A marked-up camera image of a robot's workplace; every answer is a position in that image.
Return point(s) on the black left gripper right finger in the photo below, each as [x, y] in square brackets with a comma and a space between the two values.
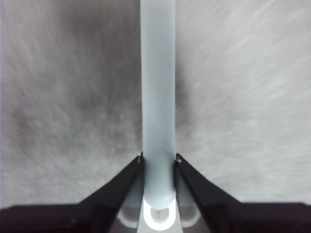
[218, 213]

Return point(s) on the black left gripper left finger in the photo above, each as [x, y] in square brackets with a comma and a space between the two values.
[97, 213]

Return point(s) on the grey cup brush cream sponge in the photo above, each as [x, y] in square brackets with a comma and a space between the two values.
[158, 97]

